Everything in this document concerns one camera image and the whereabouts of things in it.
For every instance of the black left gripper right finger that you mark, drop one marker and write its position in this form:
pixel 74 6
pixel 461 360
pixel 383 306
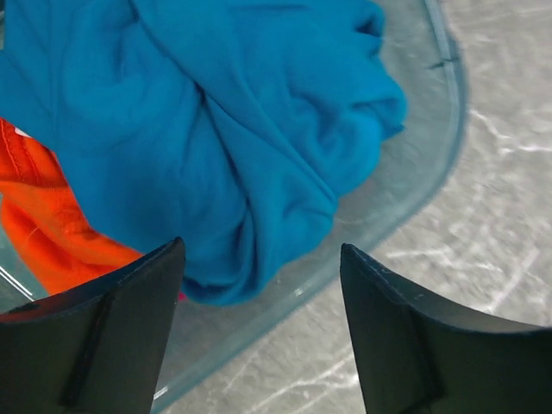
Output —
pixel 418 352

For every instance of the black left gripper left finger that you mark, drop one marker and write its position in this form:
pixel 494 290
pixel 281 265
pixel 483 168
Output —
pixel 97 348

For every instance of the blue t-shirt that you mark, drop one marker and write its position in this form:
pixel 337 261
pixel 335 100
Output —
pixel 234 125

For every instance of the orange t-shirt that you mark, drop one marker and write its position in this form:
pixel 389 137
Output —
pixel 43 221

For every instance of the clear teal plastic bin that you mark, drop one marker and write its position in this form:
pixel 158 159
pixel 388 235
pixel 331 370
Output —
pixel 422 56

